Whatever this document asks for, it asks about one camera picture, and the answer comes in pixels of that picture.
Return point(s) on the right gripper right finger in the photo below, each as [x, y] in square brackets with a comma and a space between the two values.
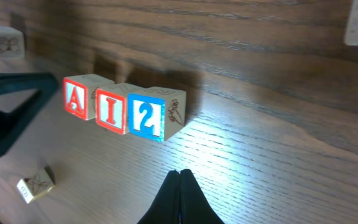
[194, 207]

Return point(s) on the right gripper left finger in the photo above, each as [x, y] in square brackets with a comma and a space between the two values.
[165, 207]

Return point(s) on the red letter A block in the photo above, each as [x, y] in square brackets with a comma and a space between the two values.
[79, 94]

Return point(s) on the blue number 2 block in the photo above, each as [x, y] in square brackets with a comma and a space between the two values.
[156, 113]

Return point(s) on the red letter I block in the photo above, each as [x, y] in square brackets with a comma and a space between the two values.
[111, 106]

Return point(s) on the plain wooden block left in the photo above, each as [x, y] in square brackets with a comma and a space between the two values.
[35, 187]

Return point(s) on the green R block left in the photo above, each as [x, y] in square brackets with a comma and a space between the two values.
[12, 44]

